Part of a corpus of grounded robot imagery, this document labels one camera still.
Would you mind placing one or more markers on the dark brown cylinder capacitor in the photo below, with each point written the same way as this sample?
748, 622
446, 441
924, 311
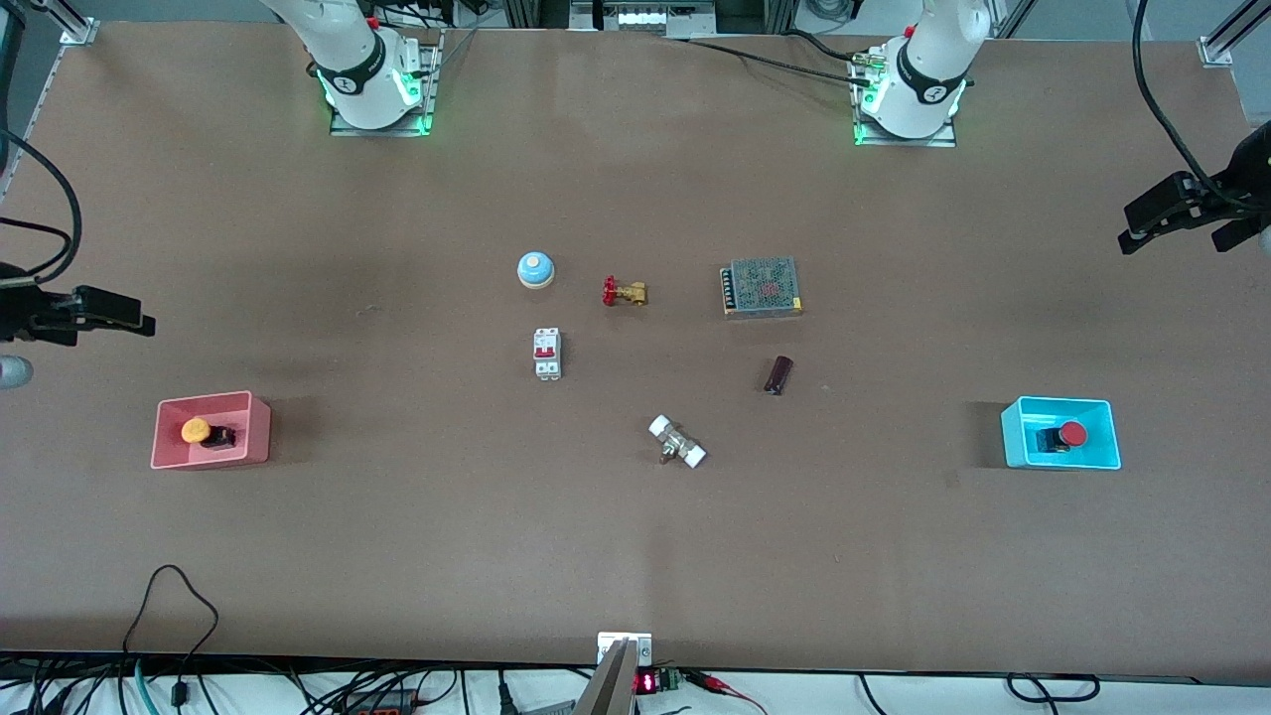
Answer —
779, 374

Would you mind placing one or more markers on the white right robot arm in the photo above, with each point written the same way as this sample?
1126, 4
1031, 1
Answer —
353, 60

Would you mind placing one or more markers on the metal mesh power supply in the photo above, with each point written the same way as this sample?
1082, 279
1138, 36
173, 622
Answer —
762, 287

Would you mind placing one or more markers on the lit control unit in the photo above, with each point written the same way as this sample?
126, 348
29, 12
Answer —
643, 17

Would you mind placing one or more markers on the white circuit breaker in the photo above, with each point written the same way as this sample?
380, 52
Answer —
547, 354

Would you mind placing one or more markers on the cyan plastic box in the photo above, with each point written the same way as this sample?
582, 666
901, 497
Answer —
1023, 442

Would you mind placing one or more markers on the grey camera support bar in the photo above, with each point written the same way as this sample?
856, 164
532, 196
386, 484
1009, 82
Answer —
608, 685

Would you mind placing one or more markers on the red push button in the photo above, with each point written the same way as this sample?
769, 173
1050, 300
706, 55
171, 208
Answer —
1072, 434

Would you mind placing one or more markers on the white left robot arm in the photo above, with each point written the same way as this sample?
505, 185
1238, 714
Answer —
923, 74

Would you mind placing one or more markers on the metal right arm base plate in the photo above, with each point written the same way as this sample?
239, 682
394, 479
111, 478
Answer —
432, 89

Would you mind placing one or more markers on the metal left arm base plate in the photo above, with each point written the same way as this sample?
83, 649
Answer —
948, 139

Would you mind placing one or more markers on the white and metal pipe valve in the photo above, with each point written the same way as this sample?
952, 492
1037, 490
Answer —
677, 442

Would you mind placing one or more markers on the blue service bell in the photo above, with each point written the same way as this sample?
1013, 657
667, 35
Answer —
535, 269

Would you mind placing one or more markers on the white metal table bracket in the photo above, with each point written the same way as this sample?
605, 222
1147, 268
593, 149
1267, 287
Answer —
606, 643

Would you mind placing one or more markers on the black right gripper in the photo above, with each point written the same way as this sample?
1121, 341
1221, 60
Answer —
22, 311

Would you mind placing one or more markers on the red digit display module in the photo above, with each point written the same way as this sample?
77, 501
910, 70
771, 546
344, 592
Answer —
645, 683

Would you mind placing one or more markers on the pink plastic box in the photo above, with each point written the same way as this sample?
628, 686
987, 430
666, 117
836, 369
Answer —
253, 437

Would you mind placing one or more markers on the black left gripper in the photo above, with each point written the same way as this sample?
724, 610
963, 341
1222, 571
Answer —
1243, 177

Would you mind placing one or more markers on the aluminium frame profile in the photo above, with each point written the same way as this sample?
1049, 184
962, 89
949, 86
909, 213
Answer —
1226, 40
74, 25

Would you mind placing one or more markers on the black power strip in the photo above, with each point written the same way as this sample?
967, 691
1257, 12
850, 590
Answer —
382, 703

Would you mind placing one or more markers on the yellow push button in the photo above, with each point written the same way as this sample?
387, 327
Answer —
196, 430

